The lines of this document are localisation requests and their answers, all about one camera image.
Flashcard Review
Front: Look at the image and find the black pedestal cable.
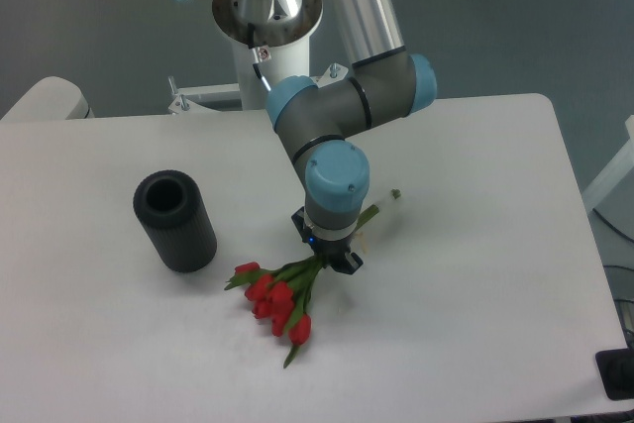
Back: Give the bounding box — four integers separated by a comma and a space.
246, 21, 278, 97

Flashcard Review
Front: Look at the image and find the metal pedestal base frame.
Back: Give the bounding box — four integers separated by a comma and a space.
167, 62, 350, 115

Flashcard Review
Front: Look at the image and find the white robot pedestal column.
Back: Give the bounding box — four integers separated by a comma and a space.
212, 0, 323, 110

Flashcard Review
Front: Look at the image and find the white furniture at right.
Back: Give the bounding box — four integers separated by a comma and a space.
581, 116, 633, 215

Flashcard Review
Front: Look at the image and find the red tulip bouquet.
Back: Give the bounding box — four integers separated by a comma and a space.
225, 188, 402, 367

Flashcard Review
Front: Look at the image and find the white rounded chair back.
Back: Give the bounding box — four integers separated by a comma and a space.
1, 76, 95, 124

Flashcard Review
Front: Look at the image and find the black ribbed cylindrical vase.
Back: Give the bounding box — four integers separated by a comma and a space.
133, 169, 217, 273

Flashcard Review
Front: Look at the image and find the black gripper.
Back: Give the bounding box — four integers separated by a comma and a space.
291, 207, 364, 275

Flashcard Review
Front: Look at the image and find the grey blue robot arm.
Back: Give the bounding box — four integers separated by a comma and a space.
178, 0, 437, 274

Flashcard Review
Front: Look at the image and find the black device at table edge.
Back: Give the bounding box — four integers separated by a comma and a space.
595, 348, 633, 401

